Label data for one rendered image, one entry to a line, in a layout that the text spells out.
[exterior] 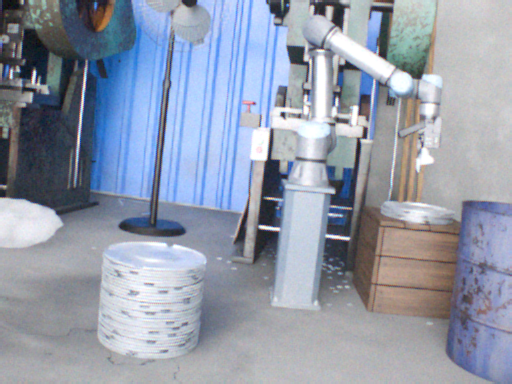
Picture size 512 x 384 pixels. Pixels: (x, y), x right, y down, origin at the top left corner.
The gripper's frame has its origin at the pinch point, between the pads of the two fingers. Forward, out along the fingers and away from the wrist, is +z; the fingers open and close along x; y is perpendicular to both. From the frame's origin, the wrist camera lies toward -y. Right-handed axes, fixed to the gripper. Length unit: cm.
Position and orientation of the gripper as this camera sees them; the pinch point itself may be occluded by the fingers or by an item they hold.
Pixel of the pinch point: (417, 168)
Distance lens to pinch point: 210.2
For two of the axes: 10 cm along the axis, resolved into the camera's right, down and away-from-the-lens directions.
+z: -1.0, 9.9, 0.5
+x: 4.3, 0.0, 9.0
